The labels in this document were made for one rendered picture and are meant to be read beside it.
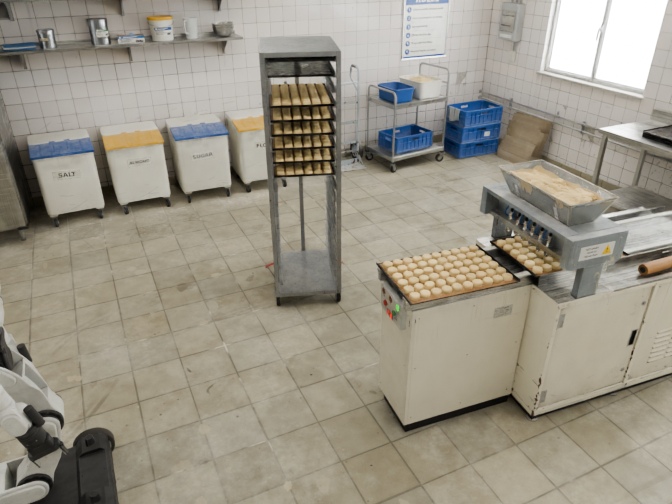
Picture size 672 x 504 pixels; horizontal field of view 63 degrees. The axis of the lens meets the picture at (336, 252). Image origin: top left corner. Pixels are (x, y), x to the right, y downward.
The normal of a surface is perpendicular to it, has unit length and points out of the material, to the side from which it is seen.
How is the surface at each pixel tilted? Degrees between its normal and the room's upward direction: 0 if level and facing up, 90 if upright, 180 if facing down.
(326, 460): 0
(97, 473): 0
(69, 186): 89
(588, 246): 90
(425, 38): 90
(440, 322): 90
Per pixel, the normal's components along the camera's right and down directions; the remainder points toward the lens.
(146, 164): 0.43, 0.47
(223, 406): 0.00, -0.88
